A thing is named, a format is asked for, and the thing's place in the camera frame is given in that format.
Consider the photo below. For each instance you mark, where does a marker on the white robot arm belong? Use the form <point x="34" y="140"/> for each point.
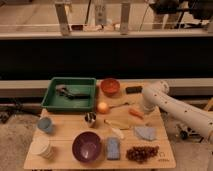
<point x="156" y="95"/>

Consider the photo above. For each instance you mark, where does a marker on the red bowl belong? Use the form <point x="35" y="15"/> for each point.
<point x="110" y="86"/>

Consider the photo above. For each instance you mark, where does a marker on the purple bowl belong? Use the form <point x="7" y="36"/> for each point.
<point x="87" y="147"/>

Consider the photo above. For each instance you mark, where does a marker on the black rectangular block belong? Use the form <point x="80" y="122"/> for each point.
<point x="133" y="89"/>

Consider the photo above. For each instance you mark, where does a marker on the metal spoon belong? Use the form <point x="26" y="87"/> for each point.
<point x="119" y="105"/>

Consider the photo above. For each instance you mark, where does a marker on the small metal cup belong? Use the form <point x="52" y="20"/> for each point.
<point x="90" y="119"/>

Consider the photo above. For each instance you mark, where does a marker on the green plastic tray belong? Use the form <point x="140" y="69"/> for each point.
<point x="53" y="102"/>

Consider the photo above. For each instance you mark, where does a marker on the white spatula utensil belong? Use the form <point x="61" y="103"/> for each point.
<point x="119" y="133"/>

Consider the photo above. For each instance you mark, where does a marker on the dark tool in tray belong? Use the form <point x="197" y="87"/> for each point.
<point x="62" y="90"/>

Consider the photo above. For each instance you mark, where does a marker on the blue sponge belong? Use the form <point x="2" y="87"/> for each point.
<point x="113" y="148"/>

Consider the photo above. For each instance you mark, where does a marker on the grey blue cloth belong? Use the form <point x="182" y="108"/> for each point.
<point x="146" y="133"/>

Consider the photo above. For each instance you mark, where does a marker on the blue ceramic cup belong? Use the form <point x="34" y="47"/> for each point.
<point x="45" y="125"/>

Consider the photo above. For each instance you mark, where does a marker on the bunch of dark grapes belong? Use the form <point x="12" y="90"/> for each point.
<point x="141" y="154"/>

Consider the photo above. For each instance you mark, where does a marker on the white stacked cups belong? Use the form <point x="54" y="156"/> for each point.
<point x="41" y="146"/>

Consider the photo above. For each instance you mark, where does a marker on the black wheeled stand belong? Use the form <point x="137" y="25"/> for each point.
<point x="186" y="133"/>

